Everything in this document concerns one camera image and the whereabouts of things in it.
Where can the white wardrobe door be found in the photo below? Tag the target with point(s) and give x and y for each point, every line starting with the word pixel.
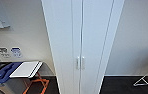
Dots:
pixel 63 40
pixel 95 40

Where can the orange metal frame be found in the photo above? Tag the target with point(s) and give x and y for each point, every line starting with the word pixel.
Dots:
pixel 40 83

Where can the blue and white wall label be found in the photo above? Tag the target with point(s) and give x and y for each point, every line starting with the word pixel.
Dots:
pixel 16 52

